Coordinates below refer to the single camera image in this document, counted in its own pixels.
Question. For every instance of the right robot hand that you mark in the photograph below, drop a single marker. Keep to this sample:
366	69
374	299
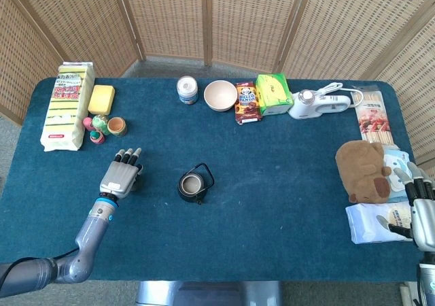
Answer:
423	217

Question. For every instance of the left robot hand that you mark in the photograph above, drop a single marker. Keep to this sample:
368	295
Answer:
117	178

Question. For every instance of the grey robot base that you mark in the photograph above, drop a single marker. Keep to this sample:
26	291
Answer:
210	294

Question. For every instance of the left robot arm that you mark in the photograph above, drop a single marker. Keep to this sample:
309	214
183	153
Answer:
88	238

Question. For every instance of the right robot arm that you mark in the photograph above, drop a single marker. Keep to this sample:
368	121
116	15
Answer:
428	285

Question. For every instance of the small teal-headed pink nesting doll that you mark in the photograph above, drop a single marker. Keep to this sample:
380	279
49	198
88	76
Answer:
96	138

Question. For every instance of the open green nesting doll base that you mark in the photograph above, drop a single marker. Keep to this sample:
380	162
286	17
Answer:
119	131

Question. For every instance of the white wipes pack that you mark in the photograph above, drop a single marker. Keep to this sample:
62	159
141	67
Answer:
367	224

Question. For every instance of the green nesting doll top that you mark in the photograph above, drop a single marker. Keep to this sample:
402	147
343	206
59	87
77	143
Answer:
100	124

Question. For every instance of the light blue wipes pack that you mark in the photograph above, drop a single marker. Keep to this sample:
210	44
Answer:
396	163

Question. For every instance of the small pink nesting doll piece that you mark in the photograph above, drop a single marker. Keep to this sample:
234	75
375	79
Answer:
87	123

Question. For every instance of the brown capybara plush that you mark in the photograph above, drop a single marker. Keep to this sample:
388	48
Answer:
360	170

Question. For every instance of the yellow sponge block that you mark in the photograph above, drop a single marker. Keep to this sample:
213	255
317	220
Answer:
101	99

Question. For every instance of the yellow-green scouring pad pack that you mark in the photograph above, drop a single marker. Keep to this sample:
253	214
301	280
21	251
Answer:
66	115

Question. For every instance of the bamboo skewers pack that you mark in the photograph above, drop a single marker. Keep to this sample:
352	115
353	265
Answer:
374	122

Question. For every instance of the white jar blue label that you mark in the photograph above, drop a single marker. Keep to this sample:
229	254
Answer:
187	90

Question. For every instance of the beige ribbed bowl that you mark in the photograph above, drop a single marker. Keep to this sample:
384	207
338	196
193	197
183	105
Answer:
220	97

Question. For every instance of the Hello Panda snack pack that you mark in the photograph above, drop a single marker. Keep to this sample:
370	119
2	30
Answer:
248	105

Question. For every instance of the blue tablecloth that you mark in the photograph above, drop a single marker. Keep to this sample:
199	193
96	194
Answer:
272	183

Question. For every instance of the white handheld garment steamer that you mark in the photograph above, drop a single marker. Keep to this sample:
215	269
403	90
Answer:
300	107

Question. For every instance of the green tissue pack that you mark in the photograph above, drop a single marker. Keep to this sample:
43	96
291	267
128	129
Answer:
273	92

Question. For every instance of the woven rattan folding screen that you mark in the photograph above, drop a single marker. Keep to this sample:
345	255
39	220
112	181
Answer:
238	13

